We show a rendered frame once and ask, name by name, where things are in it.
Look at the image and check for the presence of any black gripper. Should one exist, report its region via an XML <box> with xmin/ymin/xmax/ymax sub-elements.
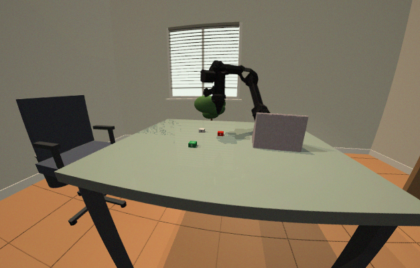
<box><xmin>211</xmin><ymin>84</ymin><xmax>226</xmax><ymax>114</ymax></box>

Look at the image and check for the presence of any green block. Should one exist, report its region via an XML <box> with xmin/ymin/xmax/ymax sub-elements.
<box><xmin>188</xmin><ymin>141</ymin><xmax>197</xmax><ymax>148</ymax></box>

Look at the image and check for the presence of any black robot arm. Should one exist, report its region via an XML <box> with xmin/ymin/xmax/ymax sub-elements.
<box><xmin>200</xmin><ymin>60</ymin><xmax>270</xmax><ymax>119</ymax></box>

